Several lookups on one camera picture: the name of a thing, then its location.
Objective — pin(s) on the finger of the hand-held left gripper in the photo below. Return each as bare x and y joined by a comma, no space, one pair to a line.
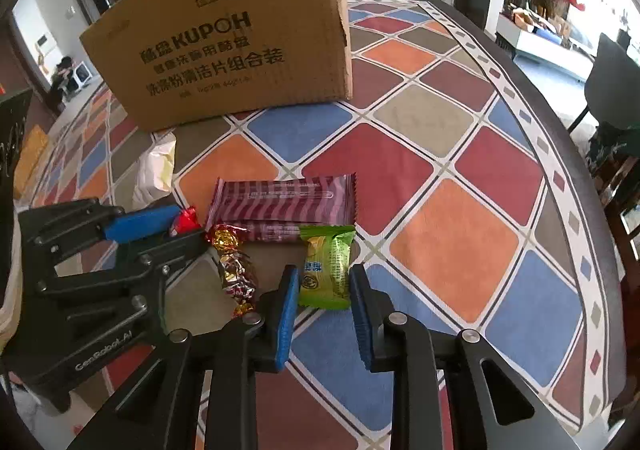
140,222
150,262

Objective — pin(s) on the maroon striped snack packet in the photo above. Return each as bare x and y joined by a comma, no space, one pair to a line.
285,207

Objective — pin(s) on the red-brown wooden chair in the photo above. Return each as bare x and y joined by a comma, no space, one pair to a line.
617,180

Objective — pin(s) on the gold red foil candy strip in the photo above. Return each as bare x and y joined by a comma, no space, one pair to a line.
235,265

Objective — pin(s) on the white snack packet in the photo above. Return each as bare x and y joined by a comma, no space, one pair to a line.
155,169

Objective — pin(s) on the red candy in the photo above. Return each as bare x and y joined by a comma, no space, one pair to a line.
185,222

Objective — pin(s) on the bright green snack packet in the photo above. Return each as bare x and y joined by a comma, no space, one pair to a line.
327,270

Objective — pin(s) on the white low cabinet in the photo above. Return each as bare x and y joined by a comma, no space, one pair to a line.
545,47

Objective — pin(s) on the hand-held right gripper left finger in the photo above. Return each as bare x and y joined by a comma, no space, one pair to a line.
285,315

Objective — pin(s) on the black chair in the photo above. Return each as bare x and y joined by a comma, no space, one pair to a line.
612,74

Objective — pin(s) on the brown cardboard box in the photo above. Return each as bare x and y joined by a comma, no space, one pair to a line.
225,54

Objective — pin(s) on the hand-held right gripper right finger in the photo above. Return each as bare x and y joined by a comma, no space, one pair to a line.
362,320

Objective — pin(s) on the checked colourful table mat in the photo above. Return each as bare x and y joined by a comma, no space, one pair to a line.
450,210

